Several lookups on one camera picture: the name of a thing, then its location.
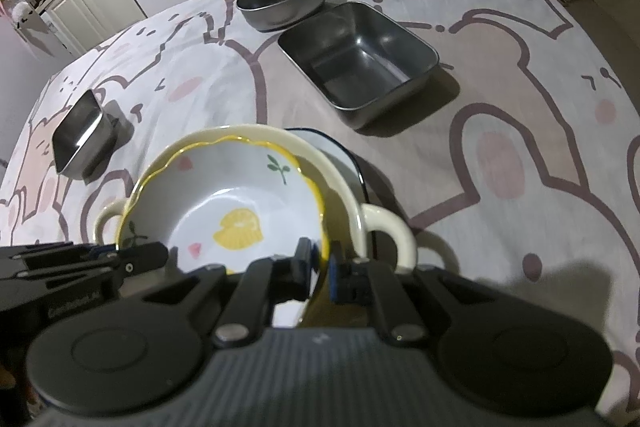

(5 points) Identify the floral ceramic bowl yellow rim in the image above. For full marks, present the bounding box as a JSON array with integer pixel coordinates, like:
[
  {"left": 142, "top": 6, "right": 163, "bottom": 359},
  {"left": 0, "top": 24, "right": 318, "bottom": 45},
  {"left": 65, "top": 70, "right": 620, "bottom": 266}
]
[{"left": 116, "top": 134, "right": 330, "bottom": 303}]

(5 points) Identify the cream bowl with handles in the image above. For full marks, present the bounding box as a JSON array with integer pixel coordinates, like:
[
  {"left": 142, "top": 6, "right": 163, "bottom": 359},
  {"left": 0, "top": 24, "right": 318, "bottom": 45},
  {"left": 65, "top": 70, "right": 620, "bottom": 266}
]
[{"left": 95, "top": 123, "right": 417, "bottom": 303}]

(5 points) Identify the bear print blanket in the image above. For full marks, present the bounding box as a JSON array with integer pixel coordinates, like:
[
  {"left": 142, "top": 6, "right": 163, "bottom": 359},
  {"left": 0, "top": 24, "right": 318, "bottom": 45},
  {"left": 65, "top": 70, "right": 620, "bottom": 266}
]
[{"left": 0, "top": 0, "right": 640, "bottom": 427}]

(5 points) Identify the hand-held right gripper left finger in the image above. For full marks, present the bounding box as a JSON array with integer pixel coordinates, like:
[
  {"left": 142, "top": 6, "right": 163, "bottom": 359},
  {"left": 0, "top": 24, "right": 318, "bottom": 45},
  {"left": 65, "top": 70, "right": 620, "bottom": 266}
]
[{"left": 145, "top": 237, "right": 317, "bottom": 350}]

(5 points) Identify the large square steel container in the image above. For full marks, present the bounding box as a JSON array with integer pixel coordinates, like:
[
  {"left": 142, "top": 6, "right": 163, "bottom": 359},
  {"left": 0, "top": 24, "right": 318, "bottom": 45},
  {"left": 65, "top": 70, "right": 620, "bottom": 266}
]
[{"left": 277, "top": 2, "right": 441, "bottom": 130}]

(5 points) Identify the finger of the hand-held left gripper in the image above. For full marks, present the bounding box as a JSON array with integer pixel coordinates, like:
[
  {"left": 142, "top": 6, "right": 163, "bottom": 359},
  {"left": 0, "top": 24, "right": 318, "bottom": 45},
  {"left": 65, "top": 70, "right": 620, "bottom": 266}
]
[
  {"left": 0, "top": 242, "right": 169, "bottom": 297},
  {"left": 0, "top": 243, "right": 121, "bottom": 265}
]

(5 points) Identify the small rectangular steel container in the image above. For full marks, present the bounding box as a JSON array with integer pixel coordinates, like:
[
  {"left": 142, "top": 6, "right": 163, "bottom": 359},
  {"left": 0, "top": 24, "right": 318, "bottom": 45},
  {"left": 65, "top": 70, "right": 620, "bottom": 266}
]
[{"left": 52, "top": 89, "right": 118, "bottom": 180}]

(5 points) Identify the white square plate black rim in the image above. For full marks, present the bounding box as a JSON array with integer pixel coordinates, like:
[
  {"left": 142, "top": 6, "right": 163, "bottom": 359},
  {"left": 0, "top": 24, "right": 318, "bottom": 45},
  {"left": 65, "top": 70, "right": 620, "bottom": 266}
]
[{"left": 287, "top": 128, "right": 368, "bottom": 208}]

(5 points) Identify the white kitchen cabinet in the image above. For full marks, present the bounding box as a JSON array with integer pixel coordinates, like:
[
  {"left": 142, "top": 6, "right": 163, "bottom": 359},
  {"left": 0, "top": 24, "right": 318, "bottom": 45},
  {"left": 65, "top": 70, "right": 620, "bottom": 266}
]
[{"left": 37, "top": 0, "right": 148, "bottom": 58}]

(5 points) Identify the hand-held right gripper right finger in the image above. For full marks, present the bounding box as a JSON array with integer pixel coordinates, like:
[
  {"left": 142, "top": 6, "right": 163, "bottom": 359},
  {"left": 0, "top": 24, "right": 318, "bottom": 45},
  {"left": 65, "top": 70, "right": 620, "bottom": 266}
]
[{"left": 327, "top": 241, "right": 483, "bottom": 348}]

